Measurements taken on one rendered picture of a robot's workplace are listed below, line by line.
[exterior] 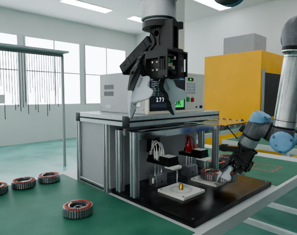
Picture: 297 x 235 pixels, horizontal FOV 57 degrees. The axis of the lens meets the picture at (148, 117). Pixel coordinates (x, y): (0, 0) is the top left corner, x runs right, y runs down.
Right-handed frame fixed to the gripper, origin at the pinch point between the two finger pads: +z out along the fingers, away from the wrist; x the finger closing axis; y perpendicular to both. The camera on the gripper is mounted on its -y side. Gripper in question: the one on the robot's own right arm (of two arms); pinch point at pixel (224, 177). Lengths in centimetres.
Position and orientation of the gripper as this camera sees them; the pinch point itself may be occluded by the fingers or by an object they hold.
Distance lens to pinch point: 133.9
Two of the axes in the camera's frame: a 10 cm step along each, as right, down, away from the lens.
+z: -2.7, 8.7, 4.2
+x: 7.8, -0.5, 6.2
